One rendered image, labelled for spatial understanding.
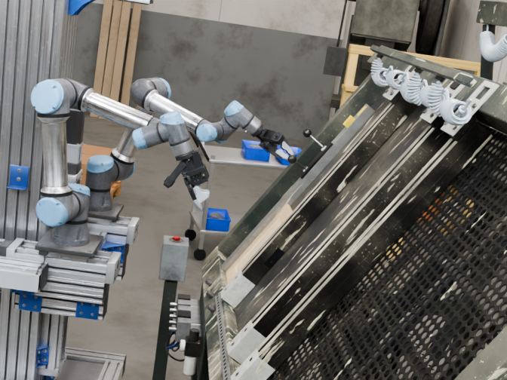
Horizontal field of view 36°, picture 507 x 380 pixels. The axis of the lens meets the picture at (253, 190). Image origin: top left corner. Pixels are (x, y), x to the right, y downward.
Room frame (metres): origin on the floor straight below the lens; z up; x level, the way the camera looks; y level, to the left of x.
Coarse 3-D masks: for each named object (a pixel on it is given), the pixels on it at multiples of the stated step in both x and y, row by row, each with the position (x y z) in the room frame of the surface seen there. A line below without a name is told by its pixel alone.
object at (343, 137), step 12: (360, 120) 3.24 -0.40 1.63; (348, 132) 3.24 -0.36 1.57; (336, 144) 3.23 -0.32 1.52; (324, 156) 3.23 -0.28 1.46; (312, 168) 3.22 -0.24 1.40; (300, 180) 3.22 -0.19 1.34; (312, 180) 3.22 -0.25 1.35; (288, 192) 3.23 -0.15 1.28; (300, 192) 3.22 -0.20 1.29; (276, 204) 3.24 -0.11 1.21; (252, 240) 3.20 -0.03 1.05; (240, 252) 3.19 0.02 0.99; (228, 264) 3.18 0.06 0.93
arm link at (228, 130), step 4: (224, 120) 3.25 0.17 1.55; (224, 124) 3.23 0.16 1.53; (228, 124) 3.23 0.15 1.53; (224, 128) 3.21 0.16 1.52; (228, 128) 3.24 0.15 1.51; (232, 128) 3.24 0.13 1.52; (236, 128) 3.25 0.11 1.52; (224, 132) 3.20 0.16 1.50; (228, 132) 3.23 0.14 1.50; (232, 132) 3.26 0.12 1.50; (224, 136) 3.22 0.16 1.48; (228, 136) 3.26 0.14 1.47; (216, 140) 3.26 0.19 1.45; (220, 140) 3.26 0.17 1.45; (224, 140) 3.27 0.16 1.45
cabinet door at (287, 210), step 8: (288, 208) 3.14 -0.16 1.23; (280, 216) 3.15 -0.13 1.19; (272, 224) 3.15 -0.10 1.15; (280, 224) 3.09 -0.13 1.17; (264, 232) 3.16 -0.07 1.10; (272, 232) 3.08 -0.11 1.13; (256, 240) 3.17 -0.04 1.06; (264, 240) 3.10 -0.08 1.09; (248, 248) 3.17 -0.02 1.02; (256, 248) 3.10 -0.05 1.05; (240, 256) 3.18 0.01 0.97; (248, 256) 3.10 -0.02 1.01; (232, 264) 3.18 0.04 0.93; (240, 264) 3.11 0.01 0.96; (232, 272) 3.10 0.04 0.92
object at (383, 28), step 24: (360, 0) 9.27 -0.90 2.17; (384, 0) 9.24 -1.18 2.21; (408, 0) 9.22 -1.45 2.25; (432, 0) 9.14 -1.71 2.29; (360, 24) 9.27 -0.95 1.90; (384, 24) 9.25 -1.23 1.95; (408, 24) 9.22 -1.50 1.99; (432, 24) 9.16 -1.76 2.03; (336, 48) 9.34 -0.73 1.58; (432, 48) 9.53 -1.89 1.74; (336, 72) 9.34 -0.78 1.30; (360, 72) 9.77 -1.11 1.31; (336, 96) 9.58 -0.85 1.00
